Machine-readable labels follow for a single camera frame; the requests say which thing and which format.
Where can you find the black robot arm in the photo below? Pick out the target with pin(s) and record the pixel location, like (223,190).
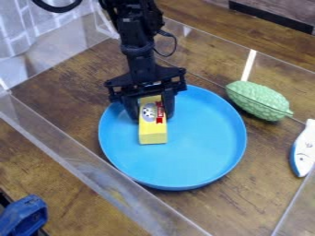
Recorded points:
(138,20)

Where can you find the blue round tray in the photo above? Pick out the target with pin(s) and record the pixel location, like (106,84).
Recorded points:
(205,147)

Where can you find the yellow butter brick toy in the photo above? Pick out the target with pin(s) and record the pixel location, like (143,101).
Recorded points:
(152,123)

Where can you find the blue clamp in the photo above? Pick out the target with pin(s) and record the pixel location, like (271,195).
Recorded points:
(23,217)

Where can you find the clear acrylic enclosure wall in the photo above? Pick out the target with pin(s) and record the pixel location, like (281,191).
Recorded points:
(51,155)

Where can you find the green bumpy gourd toy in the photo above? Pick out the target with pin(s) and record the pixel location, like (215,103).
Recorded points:
(259,100)

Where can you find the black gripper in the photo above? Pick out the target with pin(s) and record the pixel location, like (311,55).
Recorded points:
(146,79)

